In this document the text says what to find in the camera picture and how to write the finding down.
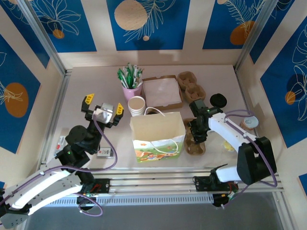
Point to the brown pulp cup carrier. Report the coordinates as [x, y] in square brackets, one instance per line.
[192, 88]
[195, 148]

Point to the printed paper carrier bag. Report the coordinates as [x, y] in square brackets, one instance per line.
[156, 127]

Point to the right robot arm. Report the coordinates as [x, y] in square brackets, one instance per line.
[254, 163]

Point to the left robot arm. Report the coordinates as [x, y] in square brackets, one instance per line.
[48, 187]

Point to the white paper cup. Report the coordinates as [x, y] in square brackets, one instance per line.
[136, 103]
[136, 115]
[137, 112]

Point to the pink straw holder cup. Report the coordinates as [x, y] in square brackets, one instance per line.
[130, 93]

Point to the brown cardboard napkin box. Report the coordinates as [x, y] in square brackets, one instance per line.
[172, 105]

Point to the small white card packet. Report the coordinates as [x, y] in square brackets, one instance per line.
[105, 153]

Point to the green wrapped straw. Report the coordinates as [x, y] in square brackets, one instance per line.
[127, 76]
[121, 76]
[130, 72]

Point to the white wrapped straw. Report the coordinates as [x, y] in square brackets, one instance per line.
[135, 73]
[140, 76]

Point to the white paper napkins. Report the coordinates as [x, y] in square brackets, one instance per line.
[163, 91]

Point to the paper cup at right edge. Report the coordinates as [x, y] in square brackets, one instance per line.
[250, 122]

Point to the left black connector box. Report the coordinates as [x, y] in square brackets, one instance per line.
[86, 200]

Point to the black connector box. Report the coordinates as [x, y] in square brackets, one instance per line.
[223, 200]
[86, 200]

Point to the right black connector box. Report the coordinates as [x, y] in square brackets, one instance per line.
[223, 200]

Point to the grey metal panel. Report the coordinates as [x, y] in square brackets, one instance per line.
[153, 218]

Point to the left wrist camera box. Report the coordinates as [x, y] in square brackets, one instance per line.
[105, 112]

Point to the left aluminium side rail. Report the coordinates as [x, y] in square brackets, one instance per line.
[61, 95]

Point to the aluminium side rail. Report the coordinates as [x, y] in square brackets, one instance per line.
[241, 83]
[61, 95]

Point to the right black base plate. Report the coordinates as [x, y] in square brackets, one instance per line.
[201, 183]

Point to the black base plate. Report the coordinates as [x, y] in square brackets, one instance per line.
[201, 183]
[103, 185]

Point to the right aluminium side rail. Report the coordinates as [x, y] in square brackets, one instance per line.
[241, 83]

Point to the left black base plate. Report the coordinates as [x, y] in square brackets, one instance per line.
[103, 185]

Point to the aluminium front rail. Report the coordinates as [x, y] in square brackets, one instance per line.
[153, 179]

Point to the left aluminium post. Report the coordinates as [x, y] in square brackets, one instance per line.
[41, 31]

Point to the aluminium post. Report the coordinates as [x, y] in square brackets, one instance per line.
[254, 31]
[41, 31]

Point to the right aluminium post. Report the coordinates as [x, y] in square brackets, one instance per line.
[254, 31]

